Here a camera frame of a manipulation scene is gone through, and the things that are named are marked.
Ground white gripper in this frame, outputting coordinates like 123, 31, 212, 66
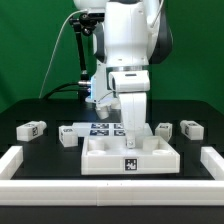
119, 92, 147, 149

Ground white square tabletop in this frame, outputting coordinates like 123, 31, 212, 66
81, 136, 180, 175

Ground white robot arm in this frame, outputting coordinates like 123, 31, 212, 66
73, 0, 173, 148

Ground white U-shaped fence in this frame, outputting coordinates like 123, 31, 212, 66
0, 146, 224, 206

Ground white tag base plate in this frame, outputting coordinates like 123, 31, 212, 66
68, 122, 156, 139

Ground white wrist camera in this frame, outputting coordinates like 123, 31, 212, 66
108, 70, 150, 93

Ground black cables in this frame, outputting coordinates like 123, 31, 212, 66
43, 82, 92, 100

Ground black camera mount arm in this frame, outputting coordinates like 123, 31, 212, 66
69, 12, 104, 80

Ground grey cable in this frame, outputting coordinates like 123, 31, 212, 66
38, 9, 90, 99

